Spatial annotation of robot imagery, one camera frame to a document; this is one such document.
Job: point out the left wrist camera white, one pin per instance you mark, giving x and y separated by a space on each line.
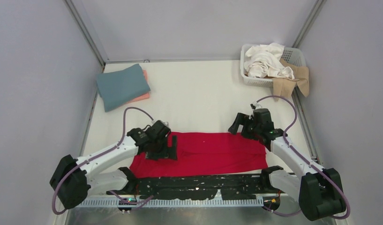
160 122

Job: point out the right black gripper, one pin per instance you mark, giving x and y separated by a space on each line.
245 124

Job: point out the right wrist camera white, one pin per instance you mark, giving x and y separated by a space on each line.
256 106

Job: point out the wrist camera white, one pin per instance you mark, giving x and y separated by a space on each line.
160 122
256 106

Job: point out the red t shirt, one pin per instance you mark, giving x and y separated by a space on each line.
204 154

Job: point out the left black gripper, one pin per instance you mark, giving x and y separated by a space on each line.
161 149

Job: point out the folded blue-grey t shirt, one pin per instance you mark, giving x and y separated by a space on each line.
119 87

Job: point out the beige t shirt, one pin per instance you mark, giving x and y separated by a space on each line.
284 87

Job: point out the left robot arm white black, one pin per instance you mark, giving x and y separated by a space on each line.
75 179

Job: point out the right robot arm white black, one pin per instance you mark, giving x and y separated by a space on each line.
300 165

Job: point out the white t shirt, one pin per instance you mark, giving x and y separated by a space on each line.
261 61

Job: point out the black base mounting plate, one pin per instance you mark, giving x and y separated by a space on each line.
230 186

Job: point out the aluminium frame rail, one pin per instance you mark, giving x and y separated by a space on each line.
185 202

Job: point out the white plastic laundry basket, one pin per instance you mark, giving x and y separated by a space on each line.
291 55

